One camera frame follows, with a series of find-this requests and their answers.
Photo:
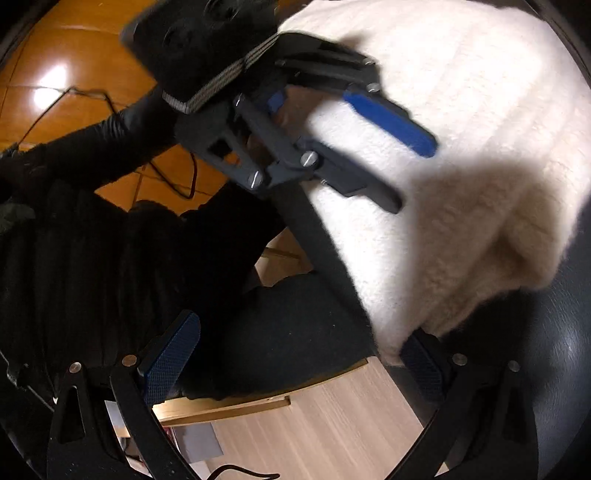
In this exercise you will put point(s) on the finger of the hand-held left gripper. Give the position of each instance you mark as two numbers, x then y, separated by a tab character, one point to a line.
392	120
351	182

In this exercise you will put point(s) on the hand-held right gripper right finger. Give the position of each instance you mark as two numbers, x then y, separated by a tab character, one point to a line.
425	369

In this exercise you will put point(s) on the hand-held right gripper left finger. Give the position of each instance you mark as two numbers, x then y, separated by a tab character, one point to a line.
171	360

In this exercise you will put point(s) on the white knit sweater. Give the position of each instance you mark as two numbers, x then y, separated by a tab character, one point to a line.
485	115

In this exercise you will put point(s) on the person's left forearm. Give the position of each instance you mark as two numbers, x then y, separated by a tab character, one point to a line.
115	134

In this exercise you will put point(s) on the person's left hand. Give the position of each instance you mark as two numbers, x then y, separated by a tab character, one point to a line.
295	108

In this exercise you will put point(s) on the person's dark trousers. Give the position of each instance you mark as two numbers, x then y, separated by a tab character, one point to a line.
286	332

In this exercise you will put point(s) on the person's black jacket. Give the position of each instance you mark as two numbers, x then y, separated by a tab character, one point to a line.
92	267

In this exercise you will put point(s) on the orange wooden wardrobe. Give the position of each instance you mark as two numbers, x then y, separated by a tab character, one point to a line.
69	46

